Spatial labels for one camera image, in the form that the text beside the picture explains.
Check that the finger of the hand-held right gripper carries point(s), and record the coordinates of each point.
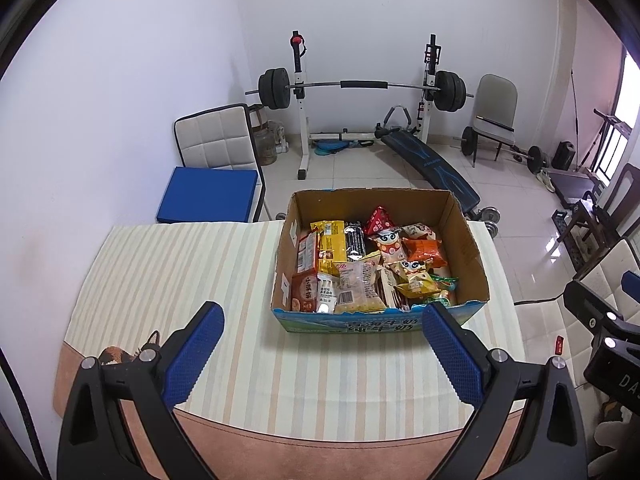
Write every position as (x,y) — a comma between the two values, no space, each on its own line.
(632,287)
(595,310)

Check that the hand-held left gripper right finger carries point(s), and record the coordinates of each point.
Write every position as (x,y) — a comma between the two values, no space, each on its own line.
(452,355)

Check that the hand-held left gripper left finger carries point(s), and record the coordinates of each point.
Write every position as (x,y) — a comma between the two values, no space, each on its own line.
(192,355)

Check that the green candy packet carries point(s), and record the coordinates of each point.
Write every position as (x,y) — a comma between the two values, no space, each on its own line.
(444,285)

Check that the yellow owl snack packet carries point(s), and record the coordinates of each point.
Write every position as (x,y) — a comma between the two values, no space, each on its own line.
(415,280)

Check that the white chocolate stick packet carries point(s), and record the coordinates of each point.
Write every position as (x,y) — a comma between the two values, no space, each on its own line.
(392,292)

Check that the cardboard box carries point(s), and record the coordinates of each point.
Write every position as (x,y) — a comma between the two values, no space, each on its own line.
(462,240)

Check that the clear bread packet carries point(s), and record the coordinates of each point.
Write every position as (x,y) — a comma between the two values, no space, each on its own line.
(357,285)

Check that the orange owl snack packet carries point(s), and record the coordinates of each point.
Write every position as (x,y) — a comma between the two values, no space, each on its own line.
(389,249)

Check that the brown snack packet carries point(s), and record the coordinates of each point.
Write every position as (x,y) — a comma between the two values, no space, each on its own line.
(304,292)

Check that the small grey snack packet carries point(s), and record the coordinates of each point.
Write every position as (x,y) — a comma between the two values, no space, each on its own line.
(419,231)

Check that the white cookie packet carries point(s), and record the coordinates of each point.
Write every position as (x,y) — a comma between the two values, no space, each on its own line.
(326,297)

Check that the black snack packet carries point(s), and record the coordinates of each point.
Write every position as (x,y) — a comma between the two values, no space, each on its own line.
(354,240)

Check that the red triangular snack packet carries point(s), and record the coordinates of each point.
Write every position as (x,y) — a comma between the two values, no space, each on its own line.
(378,221)

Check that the red striped snack packet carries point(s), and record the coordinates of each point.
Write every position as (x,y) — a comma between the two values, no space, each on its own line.
(307,252)

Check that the small red packet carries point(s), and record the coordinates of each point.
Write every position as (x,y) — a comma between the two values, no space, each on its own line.
(558,344)

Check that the white quilted swivel chair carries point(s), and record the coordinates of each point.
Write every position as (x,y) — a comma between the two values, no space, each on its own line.
(545,325)

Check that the white goose plush toy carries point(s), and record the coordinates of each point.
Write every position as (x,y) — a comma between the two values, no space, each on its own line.
(610,435)

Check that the striped pink cat tablecloth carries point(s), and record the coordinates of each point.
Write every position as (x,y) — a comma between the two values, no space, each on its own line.
(175,270)

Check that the brown wooden chair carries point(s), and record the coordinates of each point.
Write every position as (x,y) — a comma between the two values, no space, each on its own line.
(627,185)

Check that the dark step platform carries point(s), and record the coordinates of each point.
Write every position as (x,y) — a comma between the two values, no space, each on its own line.
(572,185)

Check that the white sneakers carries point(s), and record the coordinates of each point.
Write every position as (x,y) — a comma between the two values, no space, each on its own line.
(546,181)

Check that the chrome dumbbell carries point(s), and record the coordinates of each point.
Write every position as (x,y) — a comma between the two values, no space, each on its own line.
(487,215)

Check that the black speaker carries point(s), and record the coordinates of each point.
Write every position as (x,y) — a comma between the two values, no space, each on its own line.
(564,156)

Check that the blue seat cushion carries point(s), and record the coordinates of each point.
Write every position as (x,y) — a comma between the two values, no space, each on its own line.
(205,195)

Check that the short barbell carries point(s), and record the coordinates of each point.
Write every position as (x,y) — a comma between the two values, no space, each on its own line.
(536,158)

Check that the black metal stand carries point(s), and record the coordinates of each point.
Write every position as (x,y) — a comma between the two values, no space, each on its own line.
(607,120)

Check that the thin black pole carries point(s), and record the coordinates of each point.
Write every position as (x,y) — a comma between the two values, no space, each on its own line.
(575,115)

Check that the black sit-up bench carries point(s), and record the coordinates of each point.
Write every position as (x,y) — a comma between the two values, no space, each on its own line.
(435,165)

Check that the clear water jug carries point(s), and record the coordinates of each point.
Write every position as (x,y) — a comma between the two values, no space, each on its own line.
(265,145)

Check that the grey chair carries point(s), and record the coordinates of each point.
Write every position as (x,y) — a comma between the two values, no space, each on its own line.
(495,100)

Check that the blue twist disc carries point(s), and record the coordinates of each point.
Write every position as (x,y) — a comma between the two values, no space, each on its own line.
(330,148)

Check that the white squat rack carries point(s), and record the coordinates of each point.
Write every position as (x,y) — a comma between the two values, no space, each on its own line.
(304,130)

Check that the long barbell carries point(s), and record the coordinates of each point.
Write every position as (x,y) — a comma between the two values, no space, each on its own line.
(362,83)

